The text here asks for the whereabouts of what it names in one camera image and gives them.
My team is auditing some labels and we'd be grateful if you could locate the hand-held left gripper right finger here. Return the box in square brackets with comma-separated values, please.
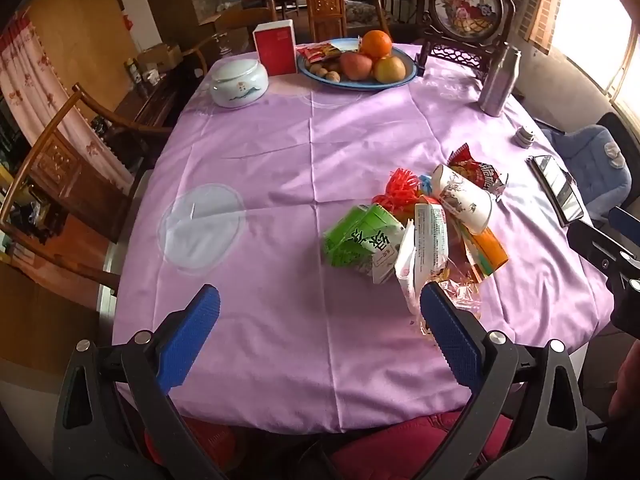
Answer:
[415, 281, 588, 480]

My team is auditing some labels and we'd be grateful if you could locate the carved-back wooden chair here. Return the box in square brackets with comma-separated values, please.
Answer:
[265, 0, 391, 43]

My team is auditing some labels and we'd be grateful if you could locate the window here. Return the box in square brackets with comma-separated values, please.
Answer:
[550, 0, 640, 126]

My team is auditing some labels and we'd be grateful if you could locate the person's red clothing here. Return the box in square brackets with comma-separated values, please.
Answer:
[145, 407, 513, 480]

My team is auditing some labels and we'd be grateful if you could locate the black leather wallet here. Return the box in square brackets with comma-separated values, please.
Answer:
[533, 156, 585, 224]

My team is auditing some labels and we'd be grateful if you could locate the cardboard box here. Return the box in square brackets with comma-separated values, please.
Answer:
[137, 42, 183, 73]

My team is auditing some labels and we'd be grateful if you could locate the clear cellophane wrapper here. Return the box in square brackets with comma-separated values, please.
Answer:
[415, 260, 483, 341]

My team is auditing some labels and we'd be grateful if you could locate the blue fruit plate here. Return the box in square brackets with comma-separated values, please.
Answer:
[296, 38, 417, 90]

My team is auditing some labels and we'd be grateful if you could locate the metal bottle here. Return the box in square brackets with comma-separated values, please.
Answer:
[477, 45, 522, 117]

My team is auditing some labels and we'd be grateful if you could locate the small red snack packet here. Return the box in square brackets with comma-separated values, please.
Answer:
[296, 42, 343, 65]

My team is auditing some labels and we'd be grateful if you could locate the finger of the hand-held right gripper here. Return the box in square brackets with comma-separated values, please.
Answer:
[567, 221, 638, 273]
[609, 206, 640, 236]

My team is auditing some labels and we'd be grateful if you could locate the white printed wrapper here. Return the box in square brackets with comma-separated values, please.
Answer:
[395, 202, 449, 311]

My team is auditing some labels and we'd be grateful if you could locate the green drink carton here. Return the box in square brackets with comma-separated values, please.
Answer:
[322, 204, 407, 285]

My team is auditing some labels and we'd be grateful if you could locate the printed paper cup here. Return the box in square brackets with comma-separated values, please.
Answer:
[431, 163, 493, 236]

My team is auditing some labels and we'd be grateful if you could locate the person's right forearm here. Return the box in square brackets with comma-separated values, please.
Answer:
[609, 340, 640, 418]

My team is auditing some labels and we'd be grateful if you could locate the white ceramic lidded jar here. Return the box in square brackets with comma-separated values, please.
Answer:
[209, 58, 271, 109]

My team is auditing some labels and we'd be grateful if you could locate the red and white box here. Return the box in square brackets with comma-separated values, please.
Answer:
[252, 20, 297, 77]

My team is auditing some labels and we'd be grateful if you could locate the round embroidered wooden table screen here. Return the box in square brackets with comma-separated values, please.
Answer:
[416, 0, 516, 78]

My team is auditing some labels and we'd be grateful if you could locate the white seat cushion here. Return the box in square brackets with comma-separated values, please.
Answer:
[97, 170, 153, 321]

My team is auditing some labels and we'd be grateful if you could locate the orange paper box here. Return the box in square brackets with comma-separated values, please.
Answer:
[462, 227, 509, 281]

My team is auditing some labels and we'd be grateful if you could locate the blue cushioned chair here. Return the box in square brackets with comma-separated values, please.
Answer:
[537, 112, 640, 221]

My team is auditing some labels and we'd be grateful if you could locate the purple tablecloth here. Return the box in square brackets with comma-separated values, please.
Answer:
[112, 42, 616, 433]

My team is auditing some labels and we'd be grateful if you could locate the yellow pear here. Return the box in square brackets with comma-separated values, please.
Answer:
[374, 56, 407, 84]

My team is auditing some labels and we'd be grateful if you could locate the red apple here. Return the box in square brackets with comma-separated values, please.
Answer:
[340, 52, 374, 81]

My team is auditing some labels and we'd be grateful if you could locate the red foil snack bag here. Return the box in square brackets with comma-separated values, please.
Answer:
[446, 143, 508, 203]

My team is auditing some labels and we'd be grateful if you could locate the orange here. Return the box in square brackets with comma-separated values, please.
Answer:
[360, 30, 393, 59]

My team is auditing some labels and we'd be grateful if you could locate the pink floral curtain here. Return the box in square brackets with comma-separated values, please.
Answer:
[0, 7, 136, 196]

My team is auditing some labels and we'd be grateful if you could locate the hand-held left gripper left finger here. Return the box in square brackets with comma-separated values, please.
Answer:
[52, 284, 228, 480]

